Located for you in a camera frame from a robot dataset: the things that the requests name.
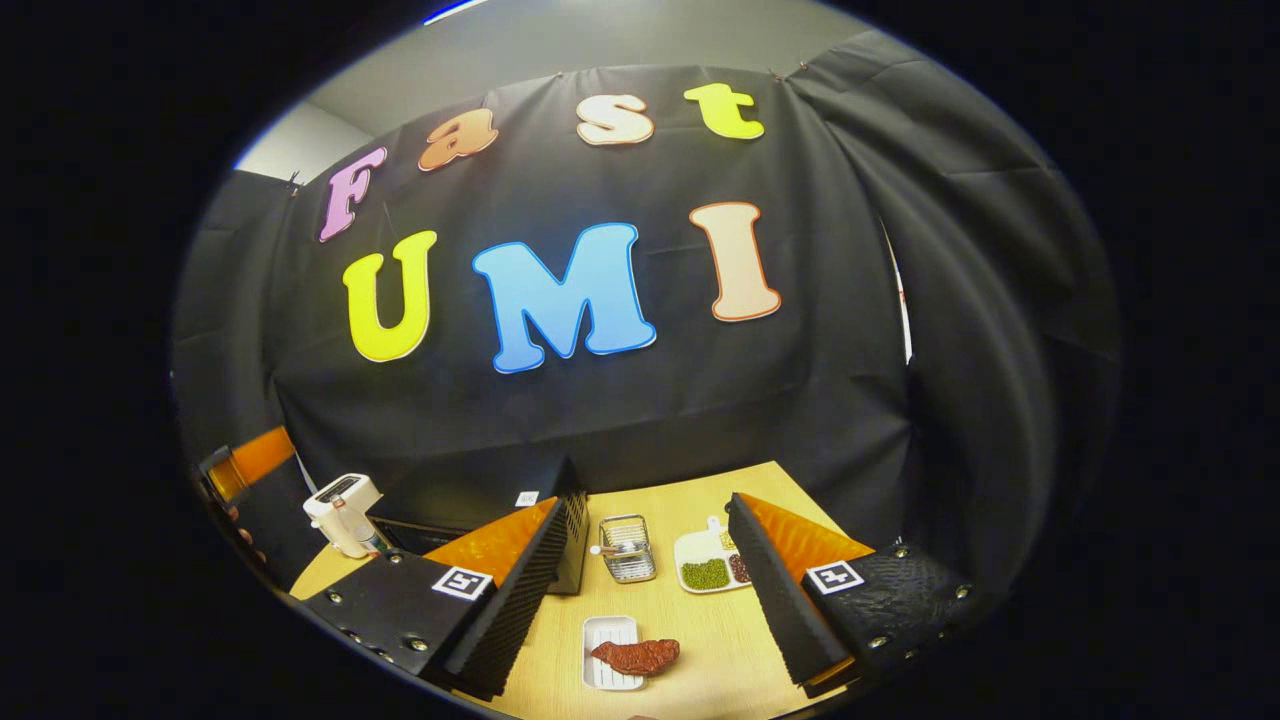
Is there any white divided plate with beans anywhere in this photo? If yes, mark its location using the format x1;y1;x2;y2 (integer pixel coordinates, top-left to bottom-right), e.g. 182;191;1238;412
673;516;754;596

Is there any metal wire basket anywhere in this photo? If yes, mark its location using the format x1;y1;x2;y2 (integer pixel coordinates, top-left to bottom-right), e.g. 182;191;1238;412
597;514;659;585

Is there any white ribbed tray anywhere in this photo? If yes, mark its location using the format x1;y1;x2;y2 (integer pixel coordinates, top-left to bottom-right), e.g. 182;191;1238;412
582;615;647;692

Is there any black electric oven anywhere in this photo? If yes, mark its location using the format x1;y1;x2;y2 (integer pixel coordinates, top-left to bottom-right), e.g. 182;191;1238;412
370;455;591;597

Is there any red raw steak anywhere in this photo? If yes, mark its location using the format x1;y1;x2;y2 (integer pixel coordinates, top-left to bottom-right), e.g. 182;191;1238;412
590;638;682;678

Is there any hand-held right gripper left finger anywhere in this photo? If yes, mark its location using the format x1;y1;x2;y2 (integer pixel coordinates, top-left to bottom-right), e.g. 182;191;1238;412
300;497;569;701

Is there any white toaster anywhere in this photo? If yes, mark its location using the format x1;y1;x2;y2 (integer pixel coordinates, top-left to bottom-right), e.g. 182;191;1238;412
303;473;389;560

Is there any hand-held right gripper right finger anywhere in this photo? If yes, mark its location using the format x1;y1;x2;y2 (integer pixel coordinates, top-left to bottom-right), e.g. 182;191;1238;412
727;492;976;699

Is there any black backdrop cloth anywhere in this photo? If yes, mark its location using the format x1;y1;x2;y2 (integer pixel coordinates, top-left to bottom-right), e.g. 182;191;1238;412
170;30;1121;601

